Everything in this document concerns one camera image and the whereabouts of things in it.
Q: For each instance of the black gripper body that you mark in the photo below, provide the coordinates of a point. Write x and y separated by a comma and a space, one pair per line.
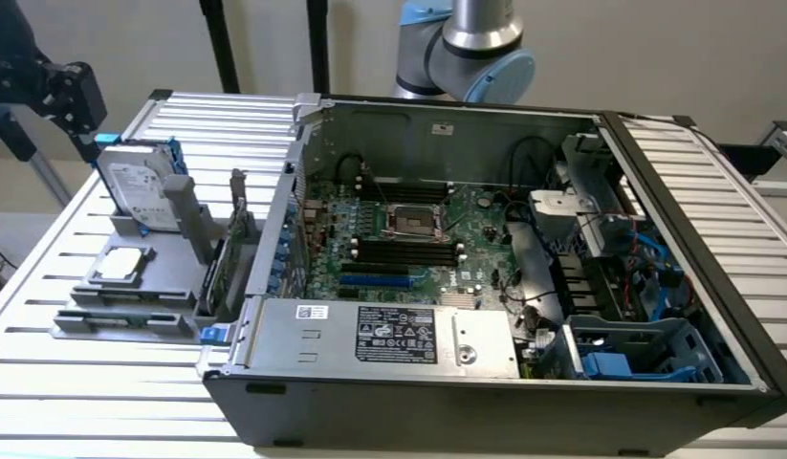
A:
73, 95

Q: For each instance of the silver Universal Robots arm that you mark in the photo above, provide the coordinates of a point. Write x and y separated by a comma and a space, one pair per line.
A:
475, 28

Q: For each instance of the silver CPU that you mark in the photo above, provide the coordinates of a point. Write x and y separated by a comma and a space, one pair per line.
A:
121, 265

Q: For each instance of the black RAM slot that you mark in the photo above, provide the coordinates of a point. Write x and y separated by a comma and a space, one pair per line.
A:
401, 190
408, 247
408, 254
408, 259
401, 185
401, 200
408, 242

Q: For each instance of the black expansion slot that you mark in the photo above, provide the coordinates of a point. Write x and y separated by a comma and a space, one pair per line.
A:
373, 268

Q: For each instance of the CPU socket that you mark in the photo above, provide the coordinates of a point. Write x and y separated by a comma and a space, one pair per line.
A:
411, 222

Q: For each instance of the blue expansion slot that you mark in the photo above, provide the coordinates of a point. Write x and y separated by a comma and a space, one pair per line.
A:
375, 282

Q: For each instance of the grey stand leg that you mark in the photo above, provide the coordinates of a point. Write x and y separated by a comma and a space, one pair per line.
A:
48, 179

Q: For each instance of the black clamp on stand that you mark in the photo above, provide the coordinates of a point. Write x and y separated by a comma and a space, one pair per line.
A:
9, 134

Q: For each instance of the silver hard disk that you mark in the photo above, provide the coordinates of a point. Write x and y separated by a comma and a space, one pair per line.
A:
137, 191

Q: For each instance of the thick black stand pole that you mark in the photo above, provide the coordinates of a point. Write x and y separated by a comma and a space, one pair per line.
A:
219, 43

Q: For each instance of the grey parts rack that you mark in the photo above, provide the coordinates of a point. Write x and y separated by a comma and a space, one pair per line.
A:
169, 268

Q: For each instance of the green graphics card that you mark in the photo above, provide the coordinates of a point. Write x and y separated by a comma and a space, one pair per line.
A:
240, 225

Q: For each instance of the thin black stand pole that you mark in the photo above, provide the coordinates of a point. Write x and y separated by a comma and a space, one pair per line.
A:
317, 43

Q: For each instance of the blue case latch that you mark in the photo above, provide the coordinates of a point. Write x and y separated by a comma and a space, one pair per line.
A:
213, 334

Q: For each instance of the thin metal locking lever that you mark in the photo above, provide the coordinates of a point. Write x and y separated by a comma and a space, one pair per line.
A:
375, 185

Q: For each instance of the silver power supply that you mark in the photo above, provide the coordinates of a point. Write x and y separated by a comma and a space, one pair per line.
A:
335, 344

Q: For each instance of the coin battery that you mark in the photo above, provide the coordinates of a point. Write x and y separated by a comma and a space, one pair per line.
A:
485, 201

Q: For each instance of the green motherboard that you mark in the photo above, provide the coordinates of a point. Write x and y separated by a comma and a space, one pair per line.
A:
479, 268

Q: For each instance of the silver chipset heat sink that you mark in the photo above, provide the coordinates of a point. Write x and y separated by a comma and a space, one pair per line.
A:
461, 302

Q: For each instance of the grey metal drive cage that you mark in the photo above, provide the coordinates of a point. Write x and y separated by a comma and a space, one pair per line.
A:
559, 205

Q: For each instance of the black open PC case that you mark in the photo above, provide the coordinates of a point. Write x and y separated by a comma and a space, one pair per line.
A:
431, 411

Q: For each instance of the black fan shroud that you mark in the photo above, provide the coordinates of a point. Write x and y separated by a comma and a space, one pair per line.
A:
591, 287

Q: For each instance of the grey and blue disk bay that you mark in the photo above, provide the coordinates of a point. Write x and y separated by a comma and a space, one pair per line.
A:
628, 330

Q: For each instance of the blue plastic connector block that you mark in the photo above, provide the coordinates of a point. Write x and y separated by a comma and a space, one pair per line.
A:
606, 365

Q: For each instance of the black box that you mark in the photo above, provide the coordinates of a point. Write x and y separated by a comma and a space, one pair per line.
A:
747, 159

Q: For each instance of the aluminium frame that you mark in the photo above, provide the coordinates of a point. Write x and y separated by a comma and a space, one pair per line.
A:
778, 143

